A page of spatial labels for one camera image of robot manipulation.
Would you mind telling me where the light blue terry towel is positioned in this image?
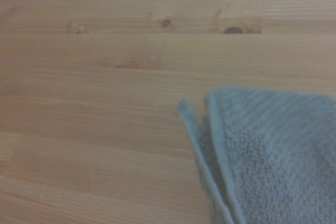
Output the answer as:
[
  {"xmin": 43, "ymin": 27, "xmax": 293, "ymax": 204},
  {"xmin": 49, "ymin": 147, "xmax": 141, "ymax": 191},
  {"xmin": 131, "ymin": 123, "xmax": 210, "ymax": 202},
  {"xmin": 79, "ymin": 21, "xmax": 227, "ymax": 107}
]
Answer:
[{"xmin": 176, "ymin": 85, "xmax": 336, "ymax": 224}]

